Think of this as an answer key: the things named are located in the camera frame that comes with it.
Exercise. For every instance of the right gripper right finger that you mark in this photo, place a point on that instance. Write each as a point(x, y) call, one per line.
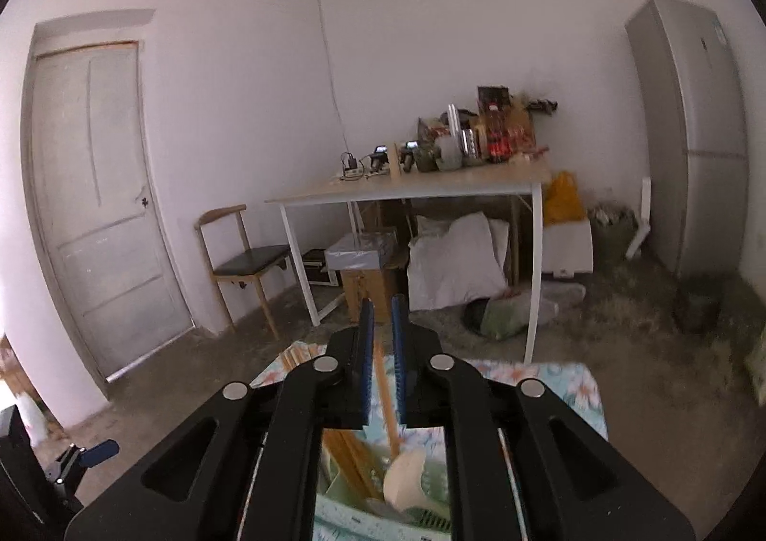
point(521, 463)

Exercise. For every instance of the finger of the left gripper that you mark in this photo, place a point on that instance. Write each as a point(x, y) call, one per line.
point(100, 453)

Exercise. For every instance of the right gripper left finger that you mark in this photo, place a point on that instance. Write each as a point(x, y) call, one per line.
point(242, 468)

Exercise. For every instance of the wooden chopstick one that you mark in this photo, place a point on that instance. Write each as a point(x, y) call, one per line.
point(387, 404)

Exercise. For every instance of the wooden chopstick six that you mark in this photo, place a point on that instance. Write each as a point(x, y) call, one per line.
point(299, 352)

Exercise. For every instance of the white plastic spoon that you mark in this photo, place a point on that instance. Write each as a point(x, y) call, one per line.
point(402, 485)

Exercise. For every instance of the wooden chopstick three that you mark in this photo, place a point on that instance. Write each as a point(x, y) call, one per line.
point(369, 469)

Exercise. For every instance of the mint green utensil holder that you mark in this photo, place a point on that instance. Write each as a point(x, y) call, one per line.
point(341, 515)

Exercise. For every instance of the wooden chopstick two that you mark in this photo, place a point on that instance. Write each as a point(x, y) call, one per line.
point(339, 444)

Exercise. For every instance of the green plastic bag on floor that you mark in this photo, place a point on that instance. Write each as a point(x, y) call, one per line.
point(507, 315)

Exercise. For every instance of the white sack under desk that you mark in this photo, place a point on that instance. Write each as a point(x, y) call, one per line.
point(454, 262)

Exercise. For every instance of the cardboard box under desk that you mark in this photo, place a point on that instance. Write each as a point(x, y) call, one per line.
point(378, 285)

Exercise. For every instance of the grey box under desk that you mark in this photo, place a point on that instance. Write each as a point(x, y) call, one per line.
point(362, 251)

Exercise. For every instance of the wooden chair black seat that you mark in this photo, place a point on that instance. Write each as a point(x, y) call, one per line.
point(247, 267)

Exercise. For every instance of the yellow bag under desk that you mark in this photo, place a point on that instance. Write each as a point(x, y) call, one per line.
point(561, 201)

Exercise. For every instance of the white desk wooden top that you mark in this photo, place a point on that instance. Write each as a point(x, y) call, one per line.
point(515, 178)

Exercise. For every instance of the red snack bag on desk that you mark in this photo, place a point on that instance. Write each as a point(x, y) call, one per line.
point(507, 123)

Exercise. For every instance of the grey rice cooker pot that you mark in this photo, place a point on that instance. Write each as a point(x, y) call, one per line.
point(698, 303)

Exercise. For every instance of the white door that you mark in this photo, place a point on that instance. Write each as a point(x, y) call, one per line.
point(95, 205)

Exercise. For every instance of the silver refrigerator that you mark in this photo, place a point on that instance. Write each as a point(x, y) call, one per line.
point(694, 113)

